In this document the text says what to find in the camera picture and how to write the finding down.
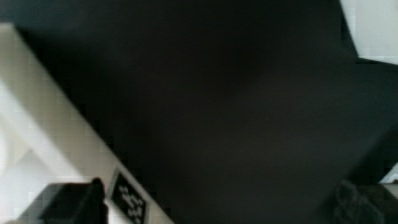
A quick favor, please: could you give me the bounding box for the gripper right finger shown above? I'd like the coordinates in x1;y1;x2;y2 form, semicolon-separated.
332;181;398;224

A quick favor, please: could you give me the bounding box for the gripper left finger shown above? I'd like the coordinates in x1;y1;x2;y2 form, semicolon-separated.
23;178;108;224

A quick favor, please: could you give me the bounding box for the white square tabletop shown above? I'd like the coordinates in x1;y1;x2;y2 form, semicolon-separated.
0;23;174;224

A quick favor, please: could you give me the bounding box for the white right fence piece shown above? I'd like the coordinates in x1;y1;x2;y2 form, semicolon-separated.
339;0;398;65

